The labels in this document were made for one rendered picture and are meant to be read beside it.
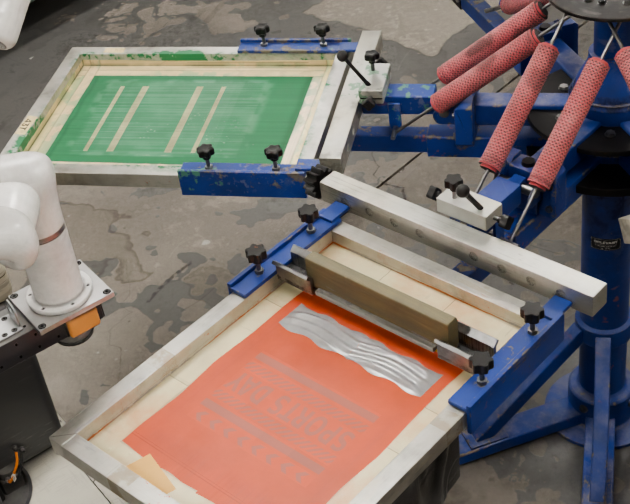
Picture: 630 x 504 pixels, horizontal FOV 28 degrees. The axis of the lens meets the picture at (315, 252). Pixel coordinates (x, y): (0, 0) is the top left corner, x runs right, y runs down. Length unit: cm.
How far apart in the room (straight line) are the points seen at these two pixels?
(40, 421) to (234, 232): 135
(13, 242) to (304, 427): 67
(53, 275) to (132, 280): 192
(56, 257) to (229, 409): 42
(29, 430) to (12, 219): 136
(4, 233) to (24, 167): 29
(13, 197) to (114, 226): 241
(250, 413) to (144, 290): 190
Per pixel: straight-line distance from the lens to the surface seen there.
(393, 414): 230
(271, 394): 237
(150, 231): 445
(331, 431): 229
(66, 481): 327
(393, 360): 239
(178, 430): 235
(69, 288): 236
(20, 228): 195
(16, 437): 325
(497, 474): 346
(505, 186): 266
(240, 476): 224
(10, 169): 223
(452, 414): 224
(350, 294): 246
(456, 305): 251
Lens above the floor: 262
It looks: 38 degrees down
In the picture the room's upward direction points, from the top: 9 degrees counter-clockwise
